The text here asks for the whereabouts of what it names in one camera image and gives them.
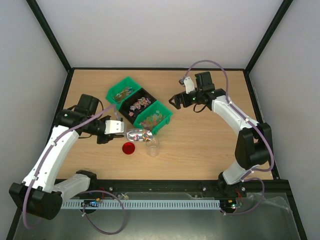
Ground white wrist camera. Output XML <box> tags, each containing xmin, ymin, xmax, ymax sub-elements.
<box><xmin>179</xmin><ymin>76</ymin><xmax>196</xmax><ymax>94</ymax></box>
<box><xmin>104</xmin><ymin>120</ymin><xmax>125</xmax><ymax>135</ymax></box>

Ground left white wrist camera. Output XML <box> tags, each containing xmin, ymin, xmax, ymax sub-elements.
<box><xmin>104</xmin><ymin>120</ymin><xmax>125</xmax><ymax>135</ymax></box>

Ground green bin star candies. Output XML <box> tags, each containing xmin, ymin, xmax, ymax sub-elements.
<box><xmin>133</xmin><ymin>100</ymin><xmax>173</xmax><ymax>135</ymax></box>

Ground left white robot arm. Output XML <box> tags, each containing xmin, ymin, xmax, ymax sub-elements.
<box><xmin>9</xmin><ymin>94</ymin><xmax>125</xmax><ymax>220</ymax></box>

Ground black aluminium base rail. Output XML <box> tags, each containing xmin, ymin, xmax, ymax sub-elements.
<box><xmin>94</xmin><ymin>178</ymin><xmax>291</xmax><ymax>200</ymax></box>

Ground clear glass jar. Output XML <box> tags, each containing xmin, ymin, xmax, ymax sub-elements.
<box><xmin>146</xmin><ymin>137</ymin><xmax>160</xmax><ymax>157</ymax></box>

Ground black bin lollipops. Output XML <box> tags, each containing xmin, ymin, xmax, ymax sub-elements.
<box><xmin>119</xmin><ymin>88</ymin><xmax>157</xmax><ymax>124</ymax></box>

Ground red jar lid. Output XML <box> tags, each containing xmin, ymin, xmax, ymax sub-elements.
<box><xmin>122</xmin><ymin>142</ymin><xmax>136</xmax><ymax>155</ymax></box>

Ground metal candy scoop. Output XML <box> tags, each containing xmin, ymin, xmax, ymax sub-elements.
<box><xmin>125</xmin><ymin>128</ymin><xmax>153</xmax><ymax>142</ymax></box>

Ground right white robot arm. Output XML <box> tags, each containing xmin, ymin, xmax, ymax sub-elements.
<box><xmin>169</xmin><ymin>71</ymin><xmax>275</xmax><ymax>196</ymax></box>

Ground green bin wrapped candies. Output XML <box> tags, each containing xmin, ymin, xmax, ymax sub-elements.
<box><xmin>105</xmin><ymin>76</ymin><xmax>142</xmax><ymax>105</ymax></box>

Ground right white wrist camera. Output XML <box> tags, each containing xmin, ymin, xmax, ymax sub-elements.
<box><xmin>179</xmin><ymin>76</ymin><xmax>196</xmax><ymax>94</ymax></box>

